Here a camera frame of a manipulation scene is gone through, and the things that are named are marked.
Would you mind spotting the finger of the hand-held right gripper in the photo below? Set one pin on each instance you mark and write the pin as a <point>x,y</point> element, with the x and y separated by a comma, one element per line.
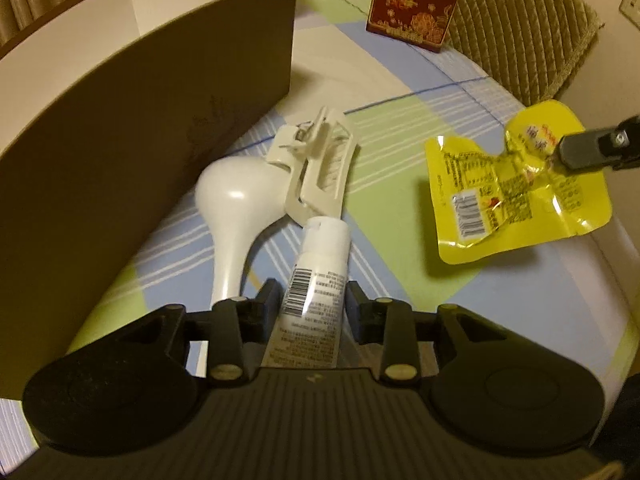
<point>580,147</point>
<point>631,124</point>

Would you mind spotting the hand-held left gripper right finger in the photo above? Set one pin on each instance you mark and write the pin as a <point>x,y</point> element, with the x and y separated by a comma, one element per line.
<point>354,305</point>

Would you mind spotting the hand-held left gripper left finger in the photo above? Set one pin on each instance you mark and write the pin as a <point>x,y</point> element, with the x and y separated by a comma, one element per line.
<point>270,305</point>

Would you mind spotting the white lotion tube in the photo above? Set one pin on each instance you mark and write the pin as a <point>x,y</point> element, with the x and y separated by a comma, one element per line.
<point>317,270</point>

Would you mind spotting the yellow snack packet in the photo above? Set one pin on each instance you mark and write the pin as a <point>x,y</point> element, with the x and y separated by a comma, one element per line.
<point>500,200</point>

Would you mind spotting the brown cardboard box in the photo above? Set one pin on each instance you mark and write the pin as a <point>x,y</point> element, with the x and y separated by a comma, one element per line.
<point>125,150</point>

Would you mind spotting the white plastic spoon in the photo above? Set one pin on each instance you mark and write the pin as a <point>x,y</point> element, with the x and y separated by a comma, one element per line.
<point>230,210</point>

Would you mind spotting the quilted chair cushion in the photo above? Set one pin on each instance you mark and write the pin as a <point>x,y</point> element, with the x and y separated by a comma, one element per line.
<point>525,30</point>

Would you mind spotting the white hair claw clip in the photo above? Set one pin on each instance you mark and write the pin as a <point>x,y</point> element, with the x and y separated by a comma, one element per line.
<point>320,160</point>

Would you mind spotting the red gift box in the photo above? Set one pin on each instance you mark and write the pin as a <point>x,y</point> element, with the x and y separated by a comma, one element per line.
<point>415,5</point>

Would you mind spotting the wall outlet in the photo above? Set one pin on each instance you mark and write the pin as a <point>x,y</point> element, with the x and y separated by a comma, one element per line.
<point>631,4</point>

